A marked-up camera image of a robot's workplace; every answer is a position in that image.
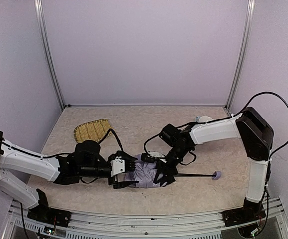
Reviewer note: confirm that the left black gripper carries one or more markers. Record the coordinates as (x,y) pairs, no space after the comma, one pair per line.
(113,179)

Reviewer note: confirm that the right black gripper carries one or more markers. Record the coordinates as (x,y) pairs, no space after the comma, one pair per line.
(163,171)

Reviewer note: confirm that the lilac folding umbrella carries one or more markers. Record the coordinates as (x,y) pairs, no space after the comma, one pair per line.
(144,173)

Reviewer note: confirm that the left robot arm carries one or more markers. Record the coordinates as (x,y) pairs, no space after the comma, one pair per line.
(61,169)

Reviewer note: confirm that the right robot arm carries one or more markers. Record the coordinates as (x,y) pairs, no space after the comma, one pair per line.
(254,138)

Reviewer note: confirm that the woven bamboo tray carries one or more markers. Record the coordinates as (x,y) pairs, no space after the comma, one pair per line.
(93,130)

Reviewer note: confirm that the light blue ceramic mug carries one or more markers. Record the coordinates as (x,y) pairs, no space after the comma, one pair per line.
(202,119)

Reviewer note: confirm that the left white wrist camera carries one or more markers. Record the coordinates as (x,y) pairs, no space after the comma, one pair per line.
(121,165)

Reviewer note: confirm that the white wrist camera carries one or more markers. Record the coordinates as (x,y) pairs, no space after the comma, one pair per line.
(121,165)
(152,157)

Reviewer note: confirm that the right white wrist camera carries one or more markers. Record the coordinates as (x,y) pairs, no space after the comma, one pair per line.
(152,157)

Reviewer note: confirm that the front aluminium rail base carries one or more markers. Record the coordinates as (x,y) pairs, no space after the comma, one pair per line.
(207,225)

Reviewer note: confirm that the right aluminium frame post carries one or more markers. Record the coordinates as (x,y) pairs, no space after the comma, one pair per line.
(242,53)

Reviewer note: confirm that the aluminium frame post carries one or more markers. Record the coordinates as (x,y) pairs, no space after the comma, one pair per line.
(242,53)
(47,51)

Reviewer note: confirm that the left aluminium frame post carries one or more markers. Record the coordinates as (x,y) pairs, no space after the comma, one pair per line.
(47,51)

